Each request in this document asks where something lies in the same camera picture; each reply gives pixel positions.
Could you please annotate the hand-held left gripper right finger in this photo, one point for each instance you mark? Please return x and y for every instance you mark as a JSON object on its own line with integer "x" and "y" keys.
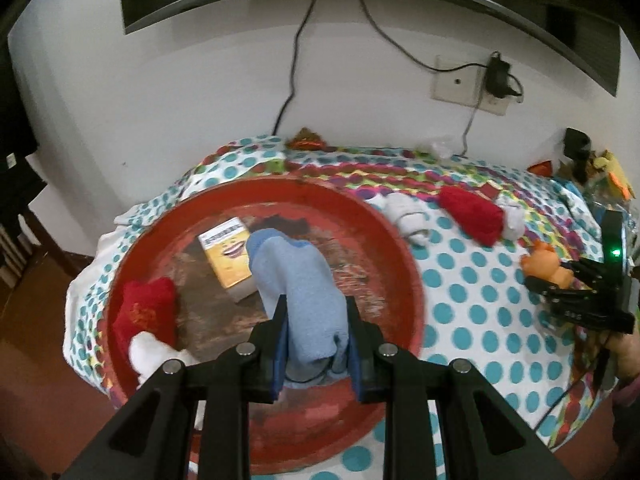
{"x": 356, "y": 365}

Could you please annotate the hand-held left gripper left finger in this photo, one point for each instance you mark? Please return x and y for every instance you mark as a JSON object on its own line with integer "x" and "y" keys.
{"x": 279, "y": 360}

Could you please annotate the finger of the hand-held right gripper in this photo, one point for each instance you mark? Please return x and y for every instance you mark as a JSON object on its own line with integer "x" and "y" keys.
{"x": 575, "y": 307}
{"x": 590, "y": 274}

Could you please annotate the orange plastic toy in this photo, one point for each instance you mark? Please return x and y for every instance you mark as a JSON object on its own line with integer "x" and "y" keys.
{"x": 547, "y": 270}

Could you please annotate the light blue sock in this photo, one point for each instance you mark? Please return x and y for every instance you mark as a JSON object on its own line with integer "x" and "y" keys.
{"x": 295, "y": 290}

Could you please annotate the white grey sock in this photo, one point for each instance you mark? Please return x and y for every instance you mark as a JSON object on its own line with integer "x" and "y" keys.
{"x": 512, "y": 222}
{"x": 407, "y": 215}

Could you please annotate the round red tray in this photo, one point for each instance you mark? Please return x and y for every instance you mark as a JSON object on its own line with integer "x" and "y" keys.
{"x": 370, "y": 270}

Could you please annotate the yellow smiley face box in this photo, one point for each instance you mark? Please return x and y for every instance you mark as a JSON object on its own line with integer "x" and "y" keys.
{"x": 227, "y": 255}

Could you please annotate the plain red sock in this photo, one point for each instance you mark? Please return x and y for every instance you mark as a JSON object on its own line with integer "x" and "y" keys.
{"x": 472, "y": 215}

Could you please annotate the red sock with gold print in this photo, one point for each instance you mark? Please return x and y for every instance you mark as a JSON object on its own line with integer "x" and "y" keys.
{"x": 145, "y": 310}

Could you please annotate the person's right forearm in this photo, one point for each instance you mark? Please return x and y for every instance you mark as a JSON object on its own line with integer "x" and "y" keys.
{"x": 632, "y": 395}

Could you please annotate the person's right hand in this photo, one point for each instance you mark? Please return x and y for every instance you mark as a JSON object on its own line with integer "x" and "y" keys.
{"x": 629, "y": 355}

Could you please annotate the pile of plastic bags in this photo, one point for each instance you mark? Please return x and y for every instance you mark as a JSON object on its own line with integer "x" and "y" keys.
{"x": 597, "y": 200}

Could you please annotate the polka dot tablecloth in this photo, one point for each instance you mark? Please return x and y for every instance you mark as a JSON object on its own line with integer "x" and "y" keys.
{"x": 480, "y": 320}

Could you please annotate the yellow plush toy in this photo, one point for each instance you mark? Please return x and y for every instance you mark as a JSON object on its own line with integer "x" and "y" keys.
{"x": 612, "y": 170}

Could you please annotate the orange red packet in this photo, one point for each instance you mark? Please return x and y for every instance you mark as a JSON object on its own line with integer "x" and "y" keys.
{"x": 542, "y": 166}

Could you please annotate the clear plastic wrapper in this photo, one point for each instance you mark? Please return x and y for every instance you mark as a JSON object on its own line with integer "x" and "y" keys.
{"x": 440, "y": 146}

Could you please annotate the black power adapter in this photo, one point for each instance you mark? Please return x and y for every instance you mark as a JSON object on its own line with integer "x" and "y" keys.
{"x": 498, "y": 76}

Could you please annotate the red foil wrapper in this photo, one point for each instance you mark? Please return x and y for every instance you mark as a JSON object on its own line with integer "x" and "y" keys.
{"x": 306, "y": 139}

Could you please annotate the wooden chair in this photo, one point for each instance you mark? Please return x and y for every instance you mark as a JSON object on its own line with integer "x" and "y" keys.
{"x": 17, "y": 255}

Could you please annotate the dark hanging clothes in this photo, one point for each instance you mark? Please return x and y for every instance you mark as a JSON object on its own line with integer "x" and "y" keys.
{"x": 10, "y": 160}

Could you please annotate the white wall power socket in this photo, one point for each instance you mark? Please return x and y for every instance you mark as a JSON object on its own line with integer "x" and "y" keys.
{"x": 495, "y": 105}

